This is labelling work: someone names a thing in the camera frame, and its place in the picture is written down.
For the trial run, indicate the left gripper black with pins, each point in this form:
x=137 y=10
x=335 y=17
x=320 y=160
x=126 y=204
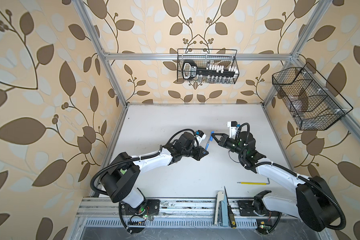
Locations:
x=201 y=149

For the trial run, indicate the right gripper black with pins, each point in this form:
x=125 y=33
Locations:
x=223 y=139

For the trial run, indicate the blue pen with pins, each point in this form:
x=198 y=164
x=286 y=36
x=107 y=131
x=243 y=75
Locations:
x=208 y=142

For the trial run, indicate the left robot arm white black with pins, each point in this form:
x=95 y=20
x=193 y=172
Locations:
x=117 y=180

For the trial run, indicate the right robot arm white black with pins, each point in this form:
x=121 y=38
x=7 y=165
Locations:
x=310 y=200

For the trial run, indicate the beige blue utility tool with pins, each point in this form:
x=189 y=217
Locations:
x=221 y=210

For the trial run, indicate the black screwdriver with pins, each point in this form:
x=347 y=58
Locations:
x=231 y=215

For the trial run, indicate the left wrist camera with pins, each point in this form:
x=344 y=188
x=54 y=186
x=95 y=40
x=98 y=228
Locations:
x=200 y=136

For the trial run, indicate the black socket set rail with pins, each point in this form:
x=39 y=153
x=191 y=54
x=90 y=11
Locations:
x=190 y=70

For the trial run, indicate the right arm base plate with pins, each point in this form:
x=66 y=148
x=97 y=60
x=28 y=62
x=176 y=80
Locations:
x=251 y=208

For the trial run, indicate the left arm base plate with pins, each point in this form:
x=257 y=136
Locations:
x=149 y=207

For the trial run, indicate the back wire basket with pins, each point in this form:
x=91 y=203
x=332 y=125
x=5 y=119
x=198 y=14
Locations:
x=226 y=57

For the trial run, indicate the wire basket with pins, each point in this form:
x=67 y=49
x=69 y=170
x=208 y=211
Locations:
x=313 y=102
x=226 y=57

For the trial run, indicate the right wire basket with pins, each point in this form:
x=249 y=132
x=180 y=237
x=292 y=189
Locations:
x=313 y=102

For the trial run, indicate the aluminium front rail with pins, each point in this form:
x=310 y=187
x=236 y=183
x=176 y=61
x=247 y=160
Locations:
x=174 y=213

